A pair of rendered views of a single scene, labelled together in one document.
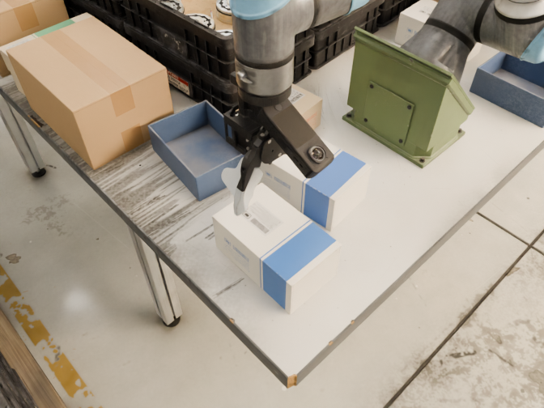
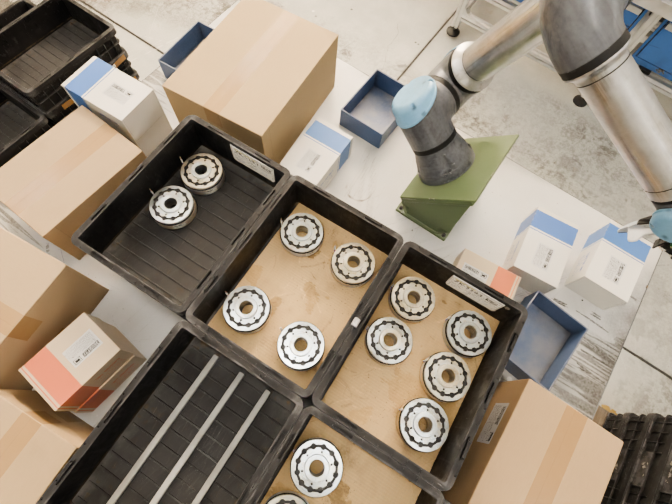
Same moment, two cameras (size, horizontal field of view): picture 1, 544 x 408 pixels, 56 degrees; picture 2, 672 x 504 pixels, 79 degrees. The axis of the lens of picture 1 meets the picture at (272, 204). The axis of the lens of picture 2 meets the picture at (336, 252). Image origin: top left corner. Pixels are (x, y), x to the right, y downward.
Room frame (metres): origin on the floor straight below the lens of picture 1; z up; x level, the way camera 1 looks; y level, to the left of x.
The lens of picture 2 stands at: (1.41, 0.18, 1.75)
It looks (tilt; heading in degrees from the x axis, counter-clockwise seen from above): 69 degrees down; 249
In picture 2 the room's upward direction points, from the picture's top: 10 degrees clockwise
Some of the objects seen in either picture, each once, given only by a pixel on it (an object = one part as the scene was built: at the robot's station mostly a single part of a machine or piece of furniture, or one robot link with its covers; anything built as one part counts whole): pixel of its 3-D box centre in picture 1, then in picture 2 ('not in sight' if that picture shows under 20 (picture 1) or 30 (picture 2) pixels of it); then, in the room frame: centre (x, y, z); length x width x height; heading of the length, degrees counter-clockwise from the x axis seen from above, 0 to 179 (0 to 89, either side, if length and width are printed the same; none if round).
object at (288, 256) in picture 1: (275, 245); (607, 264); (0.55, -0.01, 0.74); 0.20 x 0.12 x 0.09; 43
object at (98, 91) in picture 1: (93, 89); (527, 469); (0.97, 0.41, 0.78); 0.30 x 0.22 x 0.16; 43
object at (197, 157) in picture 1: (202, 148); (536, 340); (0.82, 0.15, 0.74); 0.20 x 0.15 x 0.07; 37
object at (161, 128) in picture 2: not in sight; (128, 120); (1.78, -0.68, 0.74); 0.20 x 0.12 x 0.09; 137
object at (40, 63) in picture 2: not in sight; (77, 85); (2.12, -1.21, 0.37); 0.40 x 0.30 x 0.45; 43
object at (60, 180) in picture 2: not in sight; (80, 183); (1.89, -0.47, 0.78); 0.30 x 0.22 x 0.16; 41
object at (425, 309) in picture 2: not in sight; (413, 298); (1.14, 0.01, 0.86); 0.10 x 0.10 x 0.01
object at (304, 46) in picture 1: (219, 49); not in sight; (1.16, 0.14, 0.76); 0.40 x 0.30 x 0.12; 47
